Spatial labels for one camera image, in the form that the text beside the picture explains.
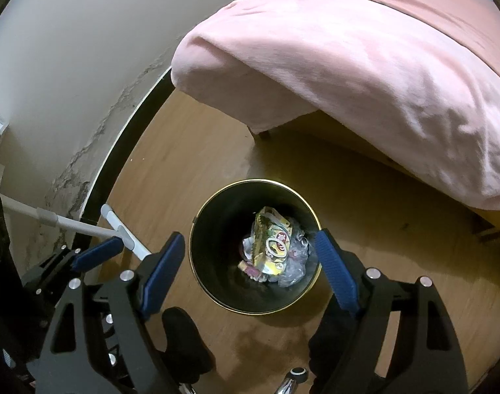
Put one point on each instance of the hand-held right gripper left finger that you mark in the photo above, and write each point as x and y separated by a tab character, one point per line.
159	279

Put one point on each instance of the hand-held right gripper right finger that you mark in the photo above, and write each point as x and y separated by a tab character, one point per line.
336	271

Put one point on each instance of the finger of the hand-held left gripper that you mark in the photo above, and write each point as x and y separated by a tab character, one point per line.
98	252

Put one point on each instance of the clear plastic bag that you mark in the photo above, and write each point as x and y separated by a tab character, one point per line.
295	269

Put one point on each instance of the yellow snack wrapper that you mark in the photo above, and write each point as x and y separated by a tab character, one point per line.
270	250

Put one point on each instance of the black bin with gold rim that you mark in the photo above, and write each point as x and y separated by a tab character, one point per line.
221	230

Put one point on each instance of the white tube on floor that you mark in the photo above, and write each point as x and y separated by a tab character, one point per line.
118	223

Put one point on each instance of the person's left foot black sock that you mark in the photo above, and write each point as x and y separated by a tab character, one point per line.
184	340

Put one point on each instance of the person's foot black sock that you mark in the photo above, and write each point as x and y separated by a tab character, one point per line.
184	340
330	344

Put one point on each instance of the person's right foot black sock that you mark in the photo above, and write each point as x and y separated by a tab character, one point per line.
330	344

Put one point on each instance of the crumpled white paper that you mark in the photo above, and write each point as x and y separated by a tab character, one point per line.
249	244

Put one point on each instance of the chrome metal fitting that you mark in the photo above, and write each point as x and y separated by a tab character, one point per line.
291	381

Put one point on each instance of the bed with pink blanket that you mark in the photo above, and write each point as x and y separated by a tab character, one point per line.
356	69

